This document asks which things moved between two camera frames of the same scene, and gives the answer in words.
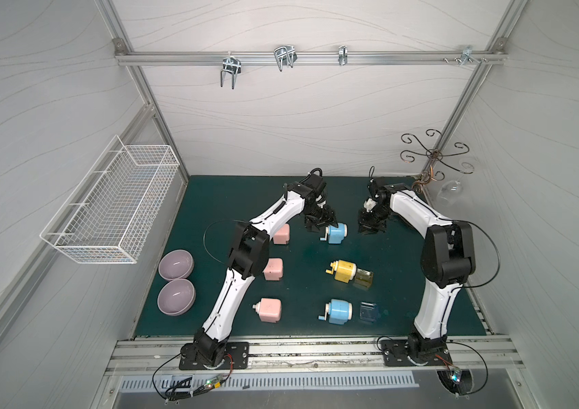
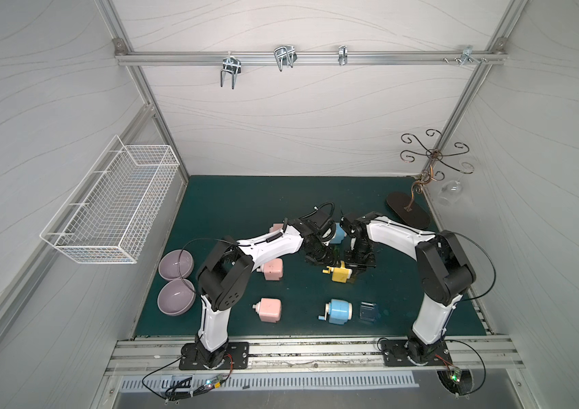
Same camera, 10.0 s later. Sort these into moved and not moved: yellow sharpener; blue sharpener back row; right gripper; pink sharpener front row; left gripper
Moved: left gripper; right gripper
Not moved: yellow sharpener; pink sharpener front row; blue sharpener back row
